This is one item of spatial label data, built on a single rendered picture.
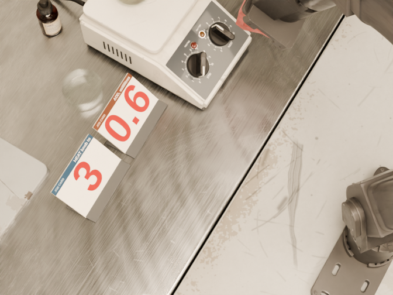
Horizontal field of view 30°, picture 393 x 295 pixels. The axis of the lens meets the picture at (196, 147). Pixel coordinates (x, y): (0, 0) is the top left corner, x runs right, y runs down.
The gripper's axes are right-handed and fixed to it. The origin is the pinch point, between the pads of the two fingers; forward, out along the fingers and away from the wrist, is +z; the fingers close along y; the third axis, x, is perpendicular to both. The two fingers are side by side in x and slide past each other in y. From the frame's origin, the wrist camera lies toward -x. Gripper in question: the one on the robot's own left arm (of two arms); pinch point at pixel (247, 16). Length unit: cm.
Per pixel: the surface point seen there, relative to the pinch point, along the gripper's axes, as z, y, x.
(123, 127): 12.9, 17.3, -3.7
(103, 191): 12.9, 25.9, -2.0
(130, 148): 13.1, 19.1, -1.5
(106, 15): 11.2, 6.2, -13.3
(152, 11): 8.9, 3.0, -8.8
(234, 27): 8.5, -1.9, 2.0
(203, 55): 6.6, 4.9, -0.6
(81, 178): 12.3, 26.0, -5.5
